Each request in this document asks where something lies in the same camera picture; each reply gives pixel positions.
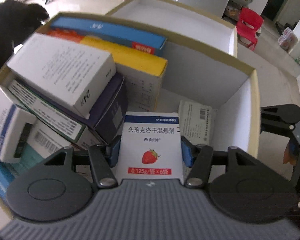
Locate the white grey-print medicine box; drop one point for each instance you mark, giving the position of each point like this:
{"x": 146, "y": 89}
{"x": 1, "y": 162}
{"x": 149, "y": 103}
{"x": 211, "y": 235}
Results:
{"x": 50, "y": 137}

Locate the long blue medicine box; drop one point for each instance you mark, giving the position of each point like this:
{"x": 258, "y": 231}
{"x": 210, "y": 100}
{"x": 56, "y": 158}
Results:
{"x": 102, "y": 28}

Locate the white green-edged medicine box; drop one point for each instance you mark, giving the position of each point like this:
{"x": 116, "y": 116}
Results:
{"x": 50, "y": 115}

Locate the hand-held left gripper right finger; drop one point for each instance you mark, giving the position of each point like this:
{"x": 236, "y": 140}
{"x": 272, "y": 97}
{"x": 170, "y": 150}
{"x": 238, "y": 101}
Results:
{"x": 186, "y": 152}

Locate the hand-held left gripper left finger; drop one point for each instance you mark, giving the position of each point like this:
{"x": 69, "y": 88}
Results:
{"x": 115, "y": 152}

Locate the tan cardboard box lid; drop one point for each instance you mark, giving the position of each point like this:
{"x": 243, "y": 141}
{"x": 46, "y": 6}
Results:
{"x": 177, "y": 22}

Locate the small white barcode box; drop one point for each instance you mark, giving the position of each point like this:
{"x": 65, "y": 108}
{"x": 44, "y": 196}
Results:
{"x": 197, "y": 122}

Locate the tan cardboard box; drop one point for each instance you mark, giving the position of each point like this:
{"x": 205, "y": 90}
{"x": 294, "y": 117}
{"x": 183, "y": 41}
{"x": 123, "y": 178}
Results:
{"x": 202, "y": 80}

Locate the large white medicine box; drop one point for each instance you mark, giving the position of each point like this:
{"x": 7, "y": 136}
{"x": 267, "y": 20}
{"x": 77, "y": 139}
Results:
{"x": 60, "y": 70}

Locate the red plastic chair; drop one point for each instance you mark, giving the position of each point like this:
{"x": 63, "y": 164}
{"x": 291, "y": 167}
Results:
{"x": 248, "y": 22}

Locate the orange yellow medicine box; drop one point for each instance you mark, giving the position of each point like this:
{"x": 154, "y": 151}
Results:
{"x": 140, "y": 62}

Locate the teal medicine box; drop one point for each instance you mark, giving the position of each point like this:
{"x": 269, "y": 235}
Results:
{"x": 32, "y": 158}

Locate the purple medicine box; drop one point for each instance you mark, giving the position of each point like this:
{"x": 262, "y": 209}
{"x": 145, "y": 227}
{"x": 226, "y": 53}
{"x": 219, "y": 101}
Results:
{"x": 110, "y": 105}

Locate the black fleece jacket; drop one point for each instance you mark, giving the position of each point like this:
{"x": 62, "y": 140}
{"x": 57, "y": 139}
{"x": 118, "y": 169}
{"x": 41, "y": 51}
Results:
{"x": 10, "y": 30}

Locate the black tripod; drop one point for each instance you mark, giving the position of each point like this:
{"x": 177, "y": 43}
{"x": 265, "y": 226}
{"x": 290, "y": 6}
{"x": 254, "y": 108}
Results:
{"x": 48, "y": 0}

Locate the white strawberry medicine box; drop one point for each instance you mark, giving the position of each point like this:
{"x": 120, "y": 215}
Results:
{"x": 5, "y": 125}
{"x": 150, "y": 142}

